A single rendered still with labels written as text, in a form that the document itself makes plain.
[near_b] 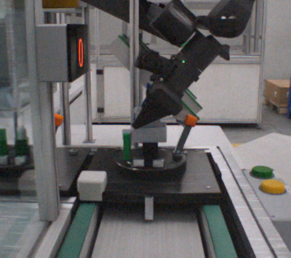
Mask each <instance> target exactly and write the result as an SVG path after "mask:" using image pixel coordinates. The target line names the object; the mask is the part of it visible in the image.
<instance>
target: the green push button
mask: <svg viewBox="0 0 291 258"><path fill-rule="evenodd" d="M272 173H273V169H271V168H269V167H267V166H254V167H252V169H251V174H252V175H254V176H256V177H261V178H269V177H272Z"/></svg>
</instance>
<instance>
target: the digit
mask: <svg viewBox="0 0 291 258"><path fill-rule="evenodd" d="M77 65H78V75H79V74H80V73H82V72H83V71H84V29H83V28H77Z"/></svg>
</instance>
